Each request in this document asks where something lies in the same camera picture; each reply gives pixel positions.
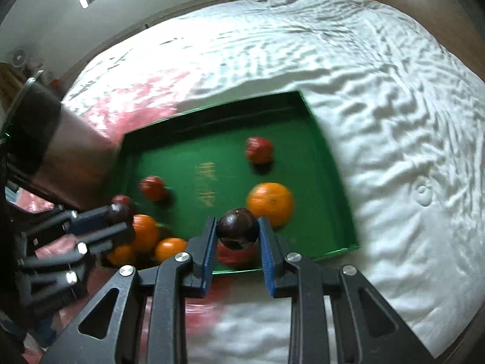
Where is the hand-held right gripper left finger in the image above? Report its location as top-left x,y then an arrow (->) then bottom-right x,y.
40,216 -> 218,364

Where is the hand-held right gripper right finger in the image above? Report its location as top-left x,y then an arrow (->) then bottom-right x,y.
258,216 -> 443,364

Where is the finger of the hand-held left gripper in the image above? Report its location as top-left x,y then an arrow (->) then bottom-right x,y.
25,204 -> 122,241
17,222 -> 137,287

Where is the orange tangerine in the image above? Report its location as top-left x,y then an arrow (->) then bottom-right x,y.
131,214 -> 160,253
246,182 -> 295,228
106,244 -> 135,266
155,237 -> 188,262

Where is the dark purple plum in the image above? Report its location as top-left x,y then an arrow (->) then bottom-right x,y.
217,208 -> 260,251
108,203 -> 135,228

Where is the green tray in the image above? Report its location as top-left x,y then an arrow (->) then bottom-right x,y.
102,90 -> 360,275

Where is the tall black steel canister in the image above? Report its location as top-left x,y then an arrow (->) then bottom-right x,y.
0,72 -> 122,213

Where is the pink plastic sheet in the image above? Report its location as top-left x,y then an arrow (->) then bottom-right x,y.
15,70 -> 228,334

